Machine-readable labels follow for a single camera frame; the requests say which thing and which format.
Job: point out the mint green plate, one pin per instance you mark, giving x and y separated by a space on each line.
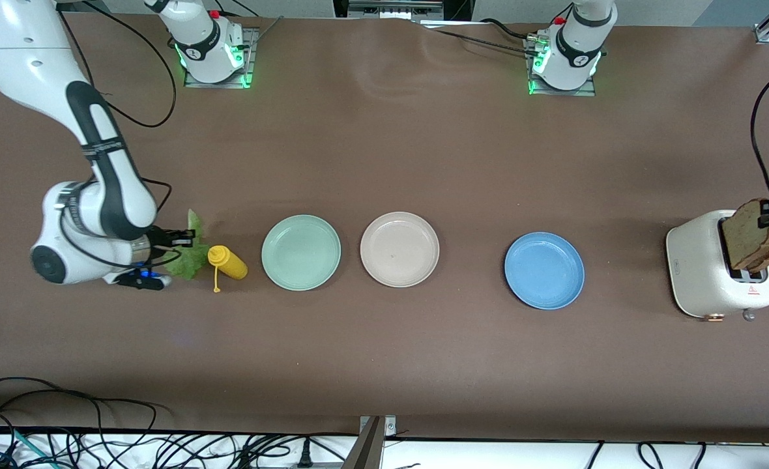
301 253

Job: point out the grey metal bracket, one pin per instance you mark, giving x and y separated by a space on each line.
371 449

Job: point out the beige plate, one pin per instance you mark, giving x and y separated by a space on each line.
399 249

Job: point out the black equipment box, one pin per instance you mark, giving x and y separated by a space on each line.
456 8

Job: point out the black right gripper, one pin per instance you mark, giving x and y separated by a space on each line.
161 237

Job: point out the black power plug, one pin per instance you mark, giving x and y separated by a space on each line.
304 456

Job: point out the yellow squeeze bottle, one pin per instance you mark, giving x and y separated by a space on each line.
231 266

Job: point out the blue plate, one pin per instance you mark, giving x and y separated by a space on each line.
544 271

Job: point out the white toaster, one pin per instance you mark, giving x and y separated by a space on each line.
697 273

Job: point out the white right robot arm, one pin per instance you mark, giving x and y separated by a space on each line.
26 58

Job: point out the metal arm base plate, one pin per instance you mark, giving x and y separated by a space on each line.
590 91
249 58

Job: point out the green lettuce leaf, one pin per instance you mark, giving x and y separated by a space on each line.
189 264

